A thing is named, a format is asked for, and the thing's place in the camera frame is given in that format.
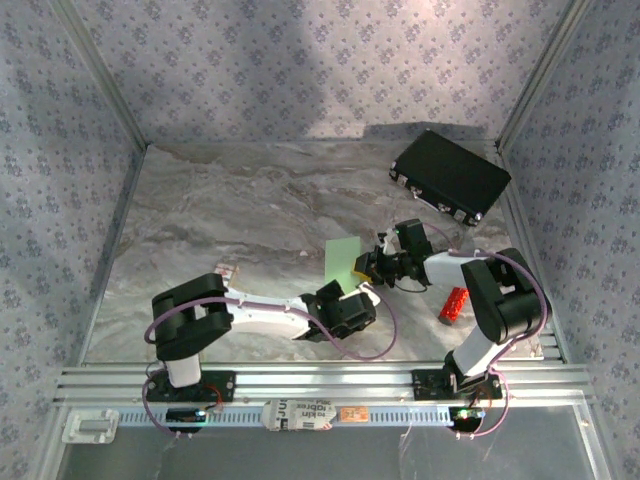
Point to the black hard case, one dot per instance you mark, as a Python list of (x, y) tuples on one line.
[(450, 170)]

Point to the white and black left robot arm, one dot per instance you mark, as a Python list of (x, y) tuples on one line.
[(270, 317)]

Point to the red glitter tube white cap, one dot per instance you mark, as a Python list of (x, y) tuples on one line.
[(452, 306)]

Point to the light green paper sheet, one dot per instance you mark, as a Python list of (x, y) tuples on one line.
[(340, 260)]

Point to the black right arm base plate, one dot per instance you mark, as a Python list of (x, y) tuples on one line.
[(430, 385)]

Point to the white plastic bracket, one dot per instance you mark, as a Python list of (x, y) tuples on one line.
[(90, 426)]

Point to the black left controller board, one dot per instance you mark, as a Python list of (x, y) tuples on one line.
[(185, 415)]

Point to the white printed paper roll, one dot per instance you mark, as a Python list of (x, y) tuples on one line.
[(300, 415)]

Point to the black right controller board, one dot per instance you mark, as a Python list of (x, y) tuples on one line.
[(465, 415)]

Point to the small beige card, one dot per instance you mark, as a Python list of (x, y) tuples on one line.
[(227, 275)]

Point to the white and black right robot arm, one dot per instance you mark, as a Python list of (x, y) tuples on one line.
[(442, 267)]

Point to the aluminium mounting rail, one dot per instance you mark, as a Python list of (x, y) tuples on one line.
[(320, 382)]

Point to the aluminium corner post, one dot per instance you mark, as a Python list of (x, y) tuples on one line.
[(540, 75), (103, 75)]

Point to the aluminium table side rail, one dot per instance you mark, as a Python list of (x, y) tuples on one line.
[(522, 250), (111, 250)]

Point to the orange sticker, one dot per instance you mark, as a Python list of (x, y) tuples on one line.
[(354, 413)]

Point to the black controller board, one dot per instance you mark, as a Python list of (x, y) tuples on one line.
[(185, 415), (465, 415)]

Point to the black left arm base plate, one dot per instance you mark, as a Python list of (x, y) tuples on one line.
[(227, 392)]

